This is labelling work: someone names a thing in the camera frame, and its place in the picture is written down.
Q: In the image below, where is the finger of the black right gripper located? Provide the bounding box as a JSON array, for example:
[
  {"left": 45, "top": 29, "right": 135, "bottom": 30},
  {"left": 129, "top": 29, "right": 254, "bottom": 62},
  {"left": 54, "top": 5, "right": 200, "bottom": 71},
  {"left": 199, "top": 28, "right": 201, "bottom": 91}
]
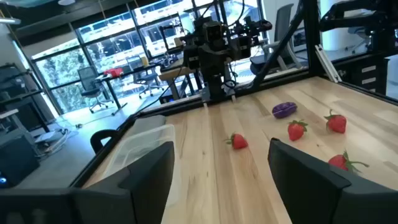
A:
[
  {"left": 237, "top": 34, "right": 252, "bottom": 60},
  {"left": 182, "top": 43, "right": 200, "bottom": 70}
]

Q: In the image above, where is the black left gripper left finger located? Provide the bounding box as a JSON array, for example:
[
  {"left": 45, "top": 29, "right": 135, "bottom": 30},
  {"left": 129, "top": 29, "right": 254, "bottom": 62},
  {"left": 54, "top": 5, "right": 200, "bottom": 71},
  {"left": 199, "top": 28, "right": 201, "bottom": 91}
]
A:
[{"left": 71, "top": 141, "right": 175, "bottom": 224}]

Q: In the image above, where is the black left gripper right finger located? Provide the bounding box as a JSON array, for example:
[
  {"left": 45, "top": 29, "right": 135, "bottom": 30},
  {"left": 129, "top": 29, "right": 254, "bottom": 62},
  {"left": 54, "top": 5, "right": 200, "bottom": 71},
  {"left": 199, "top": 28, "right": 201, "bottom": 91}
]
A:
[{"left": 267, "top": 138, "right": 398, "bottom": 224}]

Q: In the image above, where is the red plastic strawberry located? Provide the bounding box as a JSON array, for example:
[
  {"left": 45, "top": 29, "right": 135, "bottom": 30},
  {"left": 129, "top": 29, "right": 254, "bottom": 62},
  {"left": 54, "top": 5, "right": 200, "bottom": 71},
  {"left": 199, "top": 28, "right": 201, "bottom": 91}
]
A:
[
  {"left": 224, "top": 132, "right": 249, "bottom": 151},
  {"left": 327, "top": 149, "right": 371, "bottom": 174},
  {"left": 287, "top": 119, "right": 309, "bottom": 142},
  {"left": 323, "top": 108, "right": 348, "bottom": 134}
]

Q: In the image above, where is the purple toy eggplant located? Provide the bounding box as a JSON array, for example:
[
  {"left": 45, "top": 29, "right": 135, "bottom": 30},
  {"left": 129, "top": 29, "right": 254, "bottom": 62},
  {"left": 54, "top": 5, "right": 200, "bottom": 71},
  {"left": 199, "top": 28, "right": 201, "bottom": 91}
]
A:
[{"left": 271, "top": 101, "right": 299, "bottom": 119}]

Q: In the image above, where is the clear plastic tupperware container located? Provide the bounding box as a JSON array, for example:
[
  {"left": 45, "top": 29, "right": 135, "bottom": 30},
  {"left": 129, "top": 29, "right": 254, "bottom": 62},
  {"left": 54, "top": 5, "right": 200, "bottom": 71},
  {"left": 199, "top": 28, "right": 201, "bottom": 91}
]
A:
[{"left": 102, "top": 123, "right": 183, "bottom": 208}]

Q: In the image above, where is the wooden desk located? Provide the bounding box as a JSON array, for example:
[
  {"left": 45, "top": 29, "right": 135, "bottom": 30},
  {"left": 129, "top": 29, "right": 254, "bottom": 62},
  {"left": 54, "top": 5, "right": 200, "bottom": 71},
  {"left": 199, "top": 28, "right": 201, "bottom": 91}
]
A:
[{"left": 157, "top": 58, "right": 205, "bottom": 101}]

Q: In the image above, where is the small black box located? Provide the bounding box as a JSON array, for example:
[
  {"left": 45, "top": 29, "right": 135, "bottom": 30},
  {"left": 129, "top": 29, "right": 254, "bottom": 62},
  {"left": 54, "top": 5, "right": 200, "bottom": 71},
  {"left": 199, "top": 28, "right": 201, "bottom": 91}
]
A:
[{"left": 157, "top": 89, "right": 175, "bottom": 105}]

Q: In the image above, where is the grey office chair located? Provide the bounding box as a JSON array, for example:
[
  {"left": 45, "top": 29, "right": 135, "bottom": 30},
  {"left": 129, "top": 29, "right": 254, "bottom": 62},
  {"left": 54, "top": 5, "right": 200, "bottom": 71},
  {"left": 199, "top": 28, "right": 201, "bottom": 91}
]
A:
[
  {"left": 76, "top": 65, "right": 114, "bottom": 114},
  {"left": 126, "top": 55, "right": 165, "bottom": 100},
  {"left": 249, "top": 2, "right": 303, "bottom": 76}
]

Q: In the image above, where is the black desk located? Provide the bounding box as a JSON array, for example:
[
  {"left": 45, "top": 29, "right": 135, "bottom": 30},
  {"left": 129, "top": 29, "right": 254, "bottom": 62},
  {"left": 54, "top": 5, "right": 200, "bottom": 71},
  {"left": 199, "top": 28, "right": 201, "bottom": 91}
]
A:
[{"left": 94, "top": 63, "right": 163, "bottom": 116}]

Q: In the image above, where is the red box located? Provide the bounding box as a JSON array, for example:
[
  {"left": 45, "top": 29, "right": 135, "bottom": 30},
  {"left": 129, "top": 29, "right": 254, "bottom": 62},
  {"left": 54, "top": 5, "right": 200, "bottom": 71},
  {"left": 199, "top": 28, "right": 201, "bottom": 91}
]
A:
[{"left": 103, "top": 67, "right": 124, "bottom": 78}]

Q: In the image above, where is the silver aluminium bar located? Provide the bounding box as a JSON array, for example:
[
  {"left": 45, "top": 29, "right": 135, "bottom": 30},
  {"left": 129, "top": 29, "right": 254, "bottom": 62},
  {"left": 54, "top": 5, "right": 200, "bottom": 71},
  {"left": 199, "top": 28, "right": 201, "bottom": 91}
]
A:
[{"left": 314, "top": 44, "right": 340, "bottom": 84}]

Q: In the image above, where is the black drawer cabinet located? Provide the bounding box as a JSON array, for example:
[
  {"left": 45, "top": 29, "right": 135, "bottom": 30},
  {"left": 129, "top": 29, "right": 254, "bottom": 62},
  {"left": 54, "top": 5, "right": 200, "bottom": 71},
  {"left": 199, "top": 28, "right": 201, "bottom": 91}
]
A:
[{"left": 334, "top": 55, "right": 390, "bottom": 96}]

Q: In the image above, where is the black computer case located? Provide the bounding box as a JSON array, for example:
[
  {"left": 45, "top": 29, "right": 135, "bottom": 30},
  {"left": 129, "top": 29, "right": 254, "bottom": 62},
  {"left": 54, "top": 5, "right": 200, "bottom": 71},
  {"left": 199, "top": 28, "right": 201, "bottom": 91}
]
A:
[{"left": 0, "top": 134, "right": 41, "bottom": 190}]

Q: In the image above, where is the black shelf rack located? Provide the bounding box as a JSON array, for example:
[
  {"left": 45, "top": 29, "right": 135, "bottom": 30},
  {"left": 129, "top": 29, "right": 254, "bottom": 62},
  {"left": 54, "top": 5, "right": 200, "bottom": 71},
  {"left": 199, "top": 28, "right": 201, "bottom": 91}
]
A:
[{"left": 0, "top": 63, "right": 55, "bottom": 133}]

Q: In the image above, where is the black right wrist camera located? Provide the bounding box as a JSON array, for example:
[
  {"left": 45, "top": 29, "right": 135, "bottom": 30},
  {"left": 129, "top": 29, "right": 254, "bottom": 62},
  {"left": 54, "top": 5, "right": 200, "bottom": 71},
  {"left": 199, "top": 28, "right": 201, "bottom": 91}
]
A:
[{"left": 203, "top": 20, "right": 224, "bottom": 43}]

